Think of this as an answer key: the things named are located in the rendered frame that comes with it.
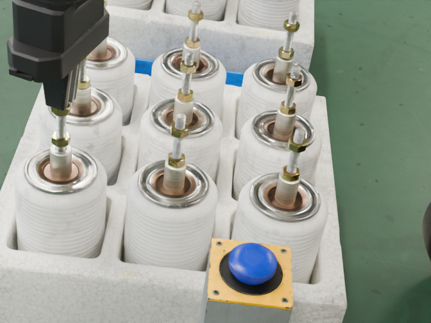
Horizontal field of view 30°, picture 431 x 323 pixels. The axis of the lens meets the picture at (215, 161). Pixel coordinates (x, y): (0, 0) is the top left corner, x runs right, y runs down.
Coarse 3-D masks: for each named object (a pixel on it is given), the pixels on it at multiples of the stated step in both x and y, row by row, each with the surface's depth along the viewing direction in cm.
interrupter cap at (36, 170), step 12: (36, 156) 85; (48, 156) 85; (72, 156) 85; (84, 156) 86; (24, 168) 83; (36, 168) 83; (48, 168) 84; (72, 168) 84; (84, 168) 84; (96, 168) 84; (36, 180) 82; (48, 180) 82; (60, 180) 83; (72, 180) 83; (84, 180) 83; (48, 192) 81; (60, 192) 81; (72, 192) 81
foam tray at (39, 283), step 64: (128, 128) 103; (320, 128) 107; (0, 192) 91; (0, 256) 83; (64, 256) 84; (320, 256) 89; (0, 320) 87; (64, 320) 87; (128, 320) 86; (192, 320) 86; (320, 320) 85
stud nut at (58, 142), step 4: (52, 136) 81; (68, 136) 81; (52, 140) 81; (56, 140) 80; (60, 140) 80; (64, 140) 80; (68, 140) 81; (56, 144) 81; (60, 144) 81; (64, 144) 81; (68, 144) 81
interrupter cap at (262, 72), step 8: (256, 64) 104; (264, 64) 104; (272, 64) 104; (296, 64) 105; (256, 72) 103; (264, 72) 103; (272, 72) 104; (304, 72) 104; (256, 80) 101; (264, 80) 101; (272, 80) 102; (304, 80) 103; (272, 88) 100; (280, 88) 100; (296, 88) 101; (304, 88) 101
